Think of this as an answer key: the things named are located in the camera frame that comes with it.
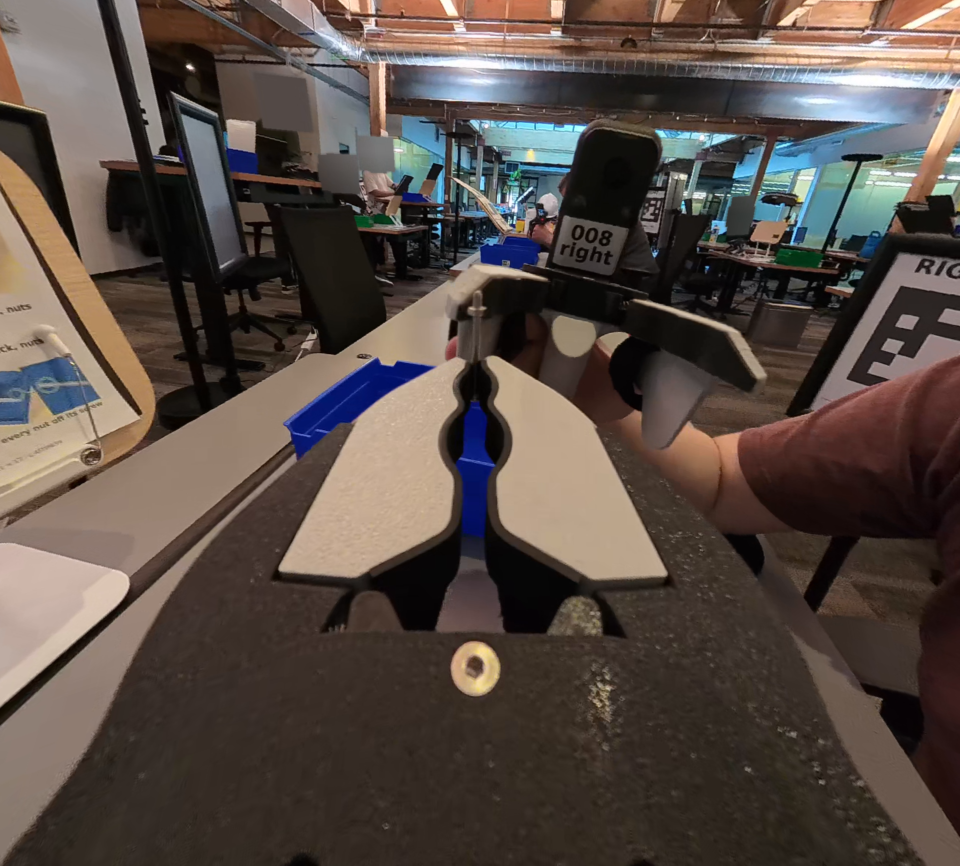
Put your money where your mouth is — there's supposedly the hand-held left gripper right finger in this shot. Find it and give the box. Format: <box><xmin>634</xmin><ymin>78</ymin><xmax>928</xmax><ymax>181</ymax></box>
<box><xmin>483</xmin><ymin>355</ymin><xmax>671</xmax><ymax>633</ymax></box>

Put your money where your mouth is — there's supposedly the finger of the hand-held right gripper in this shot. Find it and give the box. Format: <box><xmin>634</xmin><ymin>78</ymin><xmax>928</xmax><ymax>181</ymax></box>
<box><xmin>624</xmin><ymin>298</ymin><xmax>768</xmax><ymax>452</ymax></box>
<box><xmin>446</xmin><ymin>263</ymin><xmax>554</xmax><ymax>363</ymax></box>

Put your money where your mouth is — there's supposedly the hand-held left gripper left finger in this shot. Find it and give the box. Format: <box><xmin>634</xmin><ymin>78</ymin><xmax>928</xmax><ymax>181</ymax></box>
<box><xmin>276</xmin><ymin>356</ymin><xmax>470</xmax><ymax>633</ymax></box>

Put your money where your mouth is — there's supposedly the person's right hand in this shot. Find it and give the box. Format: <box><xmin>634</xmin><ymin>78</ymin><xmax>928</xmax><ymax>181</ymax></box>
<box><xmin>446</xmin><ymin>315</ymin><xmax>650</xmax><ymax>426</ymax></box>

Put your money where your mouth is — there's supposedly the grey trash can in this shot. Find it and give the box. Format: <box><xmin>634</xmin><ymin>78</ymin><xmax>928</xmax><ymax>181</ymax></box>
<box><xmin>748</xmin><ymin>300</ymin><xmax>815</xmax><ymax>350</ymax></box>

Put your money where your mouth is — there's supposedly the black mesh office chair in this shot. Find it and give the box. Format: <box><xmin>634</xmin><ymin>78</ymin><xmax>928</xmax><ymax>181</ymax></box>
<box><xmin>652</xmin><ymin>210</ymin><xmax>715</xmax><ymax>306</ymax></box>
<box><xmin>279</xmin><ymin>205</ymin><xmax>387</xmax><ymax>356</ymax></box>

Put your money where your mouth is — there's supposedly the wooden top desk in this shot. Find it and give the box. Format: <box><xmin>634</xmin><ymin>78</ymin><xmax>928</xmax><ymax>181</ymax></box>
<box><xmin>356</xmin><ymin>221</ymin><xmax>431</xmax><ymax>282</ymax></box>
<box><xmin>697</xmin><ymin>240</ymin><xmax>846</xmax><ymax>314</ymax></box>

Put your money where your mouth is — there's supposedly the person's maroon shirt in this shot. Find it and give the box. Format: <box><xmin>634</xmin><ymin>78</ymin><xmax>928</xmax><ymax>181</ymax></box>
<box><xmin>738</xmin><ymin>356</ymin><xmax>960</xmax><ymax>852</ymax></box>

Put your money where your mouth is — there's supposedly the black floor lamp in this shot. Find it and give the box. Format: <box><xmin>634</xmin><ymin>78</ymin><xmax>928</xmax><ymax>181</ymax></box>
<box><xmin>821</xmin><ymin>152</ymin><xmax>886</xmax><ymax>254</ymax></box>

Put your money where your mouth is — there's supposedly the black swivel office chair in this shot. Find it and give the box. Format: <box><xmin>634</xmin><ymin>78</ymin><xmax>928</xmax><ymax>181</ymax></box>
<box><xmin>221</xmin><ymin>253</ymin><xmax>303</xmax><ymax>354</ymax></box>

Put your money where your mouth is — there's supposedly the instruction sheet on stand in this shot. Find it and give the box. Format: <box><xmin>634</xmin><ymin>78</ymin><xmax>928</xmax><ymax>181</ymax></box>
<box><xmin>0</xmin><ymin>150</ymin><xmax>157</xmax><ymax>500</ymax></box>

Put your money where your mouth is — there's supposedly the white stand base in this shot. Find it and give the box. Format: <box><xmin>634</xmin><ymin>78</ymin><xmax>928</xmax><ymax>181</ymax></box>
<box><xmin>0</xmin><ymin>542</ymin><xmax>131</xmax><ymax>710</ymax></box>

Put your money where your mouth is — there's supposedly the printed instruction sheet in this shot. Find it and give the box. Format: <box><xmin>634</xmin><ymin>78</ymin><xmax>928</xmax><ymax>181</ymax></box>
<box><xmin>0</xmin><ymin>191</ymin><xmax>144</xmax><ymax>492</ymax></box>

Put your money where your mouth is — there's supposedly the black pole floor stand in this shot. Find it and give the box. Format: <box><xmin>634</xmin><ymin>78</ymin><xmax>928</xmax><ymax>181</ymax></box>
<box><xmin>73</xmin><ymin>0</ymin><xmax>252</xmax><ymax>432</ymax></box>

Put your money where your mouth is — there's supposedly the wire page holder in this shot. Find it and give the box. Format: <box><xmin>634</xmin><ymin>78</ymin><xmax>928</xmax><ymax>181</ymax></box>
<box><xmin>33</xmin><ymin>325</ymin><xmax>104</xmax><ymax>467</ymax></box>

